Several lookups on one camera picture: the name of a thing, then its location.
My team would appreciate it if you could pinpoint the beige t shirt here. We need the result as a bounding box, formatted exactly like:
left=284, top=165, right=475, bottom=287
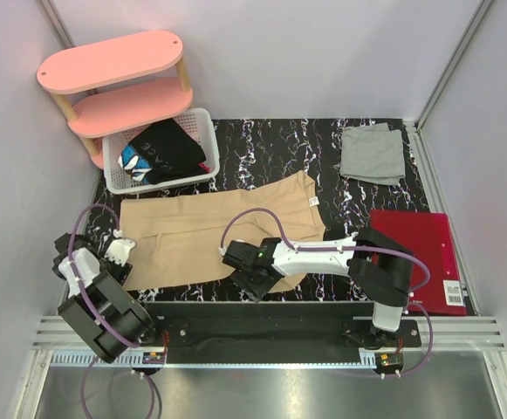
left=120, top=171, right=325, bottom=291

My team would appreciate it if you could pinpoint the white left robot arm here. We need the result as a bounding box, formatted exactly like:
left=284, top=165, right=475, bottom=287
left=52, top=231, right=162, bottom=363

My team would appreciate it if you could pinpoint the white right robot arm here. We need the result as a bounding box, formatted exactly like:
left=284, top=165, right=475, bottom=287
left=220, top=228, right=415, bottom=347

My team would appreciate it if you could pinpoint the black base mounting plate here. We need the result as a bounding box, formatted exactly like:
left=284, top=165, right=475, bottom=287
left=144, top=302, right=422, bottom=367

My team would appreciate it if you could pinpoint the left electronics connector board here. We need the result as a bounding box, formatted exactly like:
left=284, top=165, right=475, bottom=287
left=142, top=351, right=166, bottom=365

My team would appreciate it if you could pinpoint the electronics connector board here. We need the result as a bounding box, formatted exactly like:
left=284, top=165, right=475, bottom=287
left=377, top=353, right=404, bottom=369
left=142, top=351, right=166, bottom=365

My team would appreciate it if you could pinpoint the blue white patterned garment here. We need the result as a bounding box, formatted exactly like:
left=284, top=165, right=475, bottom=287
left=118, top=145, right=152, bottom=184

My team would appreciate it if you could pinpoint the black marble pattern mat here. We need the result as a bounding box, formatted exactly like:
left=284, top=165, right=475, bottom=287
left=85, top=118, right=429, bottom=302

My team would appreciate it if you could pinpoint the black t shirt in basket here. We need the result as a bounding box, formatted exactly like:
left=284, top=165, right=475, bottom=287
left=127, top=119, right=209, bottom=184

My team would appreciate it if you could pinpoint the right electronics connector board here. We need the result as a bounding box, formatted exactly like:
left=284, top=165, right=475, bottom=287
left=377, top=353, right=404, bottom=369

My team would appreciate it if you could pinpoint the white plastic laundry basket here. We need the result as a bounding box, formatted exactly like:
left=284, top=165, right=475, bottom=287
left=102, top=108, right=221, bottom=195

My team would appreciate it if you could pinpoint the folded grey t shirt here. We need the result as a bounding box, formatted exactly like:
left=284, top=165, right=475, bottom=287
left=339, top=123, right=406, bottom=186

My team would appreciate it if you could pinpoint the pink three-tier wooden shelf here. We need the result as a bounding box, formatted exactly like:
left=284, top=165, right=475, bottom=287
left=37, top=30, right=194, bottom=168

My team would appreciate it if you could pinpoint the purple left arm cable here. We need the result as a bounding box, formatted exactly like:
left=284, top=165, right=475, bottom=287
left=67, top=203, right=167, bottom=418

